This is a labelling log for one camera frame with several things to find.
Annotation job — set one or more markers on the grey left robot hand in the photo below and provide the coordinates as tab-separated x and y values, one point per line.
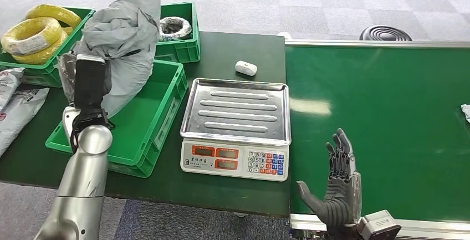
90	84

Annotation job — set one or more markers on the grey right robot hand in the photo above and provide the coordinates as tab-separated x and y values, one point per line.
339	198

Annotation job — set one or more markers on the grey woven plastic package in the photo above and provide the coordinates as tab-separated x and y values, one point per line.
125	29

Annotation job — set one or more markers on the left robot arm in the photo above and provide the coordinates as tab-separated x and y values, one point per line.
82	179

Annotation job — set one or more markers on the green belt conveyor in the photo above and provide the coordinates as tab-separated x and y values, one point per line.
385	120

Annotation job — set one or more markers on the pale crumpled package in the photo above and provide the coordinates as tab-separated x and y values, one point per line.
466	112

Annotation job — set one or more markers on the green crate with yellow coils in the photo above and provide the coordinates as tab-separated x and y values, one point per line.
40	71

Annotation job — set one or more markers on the large green plastic crate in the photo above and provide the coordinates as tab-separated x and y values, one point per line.
147	120

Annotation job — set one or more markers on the white printed poly bag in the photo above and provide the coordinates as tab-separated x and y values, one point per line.
18	117
9	84

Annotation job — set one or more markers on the small green plastic crate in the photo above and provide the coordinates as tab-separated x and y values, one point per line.
180	51

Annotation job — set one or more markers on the electronic weighing scale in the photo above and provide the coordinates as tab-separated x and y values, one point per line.
235	161

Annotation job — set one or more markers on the small white case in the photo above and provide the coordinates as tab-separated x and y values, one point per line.
246	68

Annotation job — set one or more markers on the black ribbed round base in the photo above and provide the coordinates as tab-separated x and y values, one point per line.
385	33

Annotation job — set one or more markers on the small white round object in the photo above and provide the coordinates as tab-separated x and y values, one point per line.
284	36

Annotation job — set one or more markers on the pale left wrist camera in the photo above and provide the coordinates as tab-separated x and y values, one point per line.
68	120

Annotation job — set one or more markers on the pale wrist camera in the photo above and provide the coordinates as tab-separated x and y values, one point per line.
68	120
378	227

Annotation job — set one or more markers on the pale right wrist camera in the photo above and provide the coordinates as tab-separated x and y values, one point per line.
378	227

